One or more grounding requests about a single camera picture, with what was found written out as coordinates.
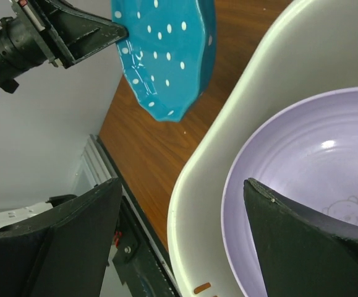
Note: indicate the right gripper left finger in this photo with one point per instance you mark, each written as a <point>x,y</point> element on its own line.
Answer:
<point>64,250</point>

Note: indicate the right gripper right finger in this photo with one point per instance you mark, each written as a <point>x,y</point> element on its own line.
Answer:
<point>301,252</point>

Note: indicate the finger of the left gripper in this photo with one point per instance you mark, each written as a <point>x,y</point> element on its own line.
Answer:
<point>73,34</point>

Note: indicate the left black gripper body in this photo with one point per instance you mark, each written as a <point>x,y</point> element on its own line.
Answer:
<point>23,45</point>

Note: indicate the blue dotted scalloped plate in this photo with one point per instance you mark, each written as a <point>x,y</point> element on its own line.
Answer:
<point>169,55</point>

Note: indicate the lavender plate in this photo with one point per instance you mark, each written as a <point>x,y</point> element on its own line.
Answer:
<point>307,152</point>

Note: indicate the white plastic bin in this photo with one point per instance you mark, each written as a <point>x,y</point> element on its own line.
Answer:
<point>311,48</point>

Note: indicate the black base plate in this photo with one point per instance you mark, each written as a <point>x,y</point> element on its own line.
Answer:
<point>141,261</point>

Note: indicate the aluminium frame rail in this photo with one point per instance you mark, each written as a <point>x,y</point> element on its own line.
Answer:
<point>94,167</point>

